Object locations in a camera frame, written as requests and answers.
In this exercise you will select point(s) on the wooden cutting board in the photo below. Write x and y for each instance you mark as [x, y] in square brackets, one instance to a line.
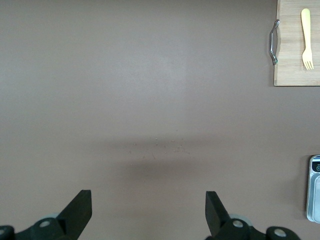
[290, 70]

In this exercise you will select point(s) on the silver digital kitchen scale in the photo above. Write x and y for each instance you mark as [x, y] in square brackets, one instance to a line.
[313, 195]

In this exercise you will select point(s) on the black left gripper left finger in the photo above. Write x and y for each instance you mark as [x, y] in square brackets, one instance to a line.
[62, 225]

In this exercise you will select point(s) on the brown table cover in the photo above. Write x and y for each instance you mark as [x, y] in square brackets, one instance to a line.
[100, 75]

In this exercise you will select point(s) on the yellow plastic fork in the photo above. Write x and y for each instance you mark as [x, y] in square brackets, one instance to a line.
[306, 30]

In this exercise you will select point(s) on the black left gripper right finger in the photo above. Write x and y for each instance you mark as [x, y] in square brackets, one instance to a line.
[225, 225]

